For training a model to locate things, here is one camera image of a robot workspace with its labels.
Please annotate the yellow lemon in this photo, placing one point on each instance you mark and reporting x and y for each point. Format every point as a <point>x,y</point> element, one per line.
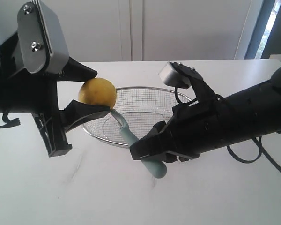
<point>98,91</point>

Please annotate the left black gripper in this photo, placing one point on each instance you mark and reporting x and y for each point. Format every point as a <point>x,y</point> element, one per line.
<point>23,92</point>

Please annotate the teal handled vegetable peeler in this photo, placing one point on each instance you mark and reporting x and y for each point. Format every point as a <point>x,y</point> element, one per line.
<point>155,167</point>

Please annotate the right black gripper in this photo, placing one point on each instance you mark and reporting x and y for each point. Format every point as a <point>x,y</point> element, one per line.
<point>192,130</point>

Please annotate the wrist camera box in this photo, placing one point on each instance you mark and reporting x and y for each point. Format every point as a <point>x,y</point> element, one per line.
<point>41,40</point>
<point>175,74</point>

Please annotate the oval wire mesh basket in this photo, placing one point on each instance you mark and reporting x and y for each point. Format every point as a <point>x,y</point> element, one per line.
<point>142,107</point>

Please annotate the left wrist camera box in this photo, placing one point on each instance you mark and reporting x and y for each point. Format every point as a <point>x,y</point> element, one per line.
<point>41,40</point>

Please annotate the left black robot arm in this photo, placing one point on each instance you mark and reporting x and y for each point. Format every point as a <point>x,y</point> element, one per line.
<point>23,92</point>

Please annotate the white cabinet doors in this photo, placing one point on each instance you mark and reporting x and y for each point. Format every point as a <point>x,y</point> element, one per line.
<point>135,30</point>

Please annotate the right grey black robot arm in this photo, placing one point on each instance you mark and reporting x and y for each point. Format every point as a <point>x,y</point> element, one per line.
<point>253,112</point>

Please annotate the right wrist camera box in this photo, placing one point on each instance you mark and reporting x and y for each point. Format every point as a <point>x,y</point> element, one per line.
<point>175,74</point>

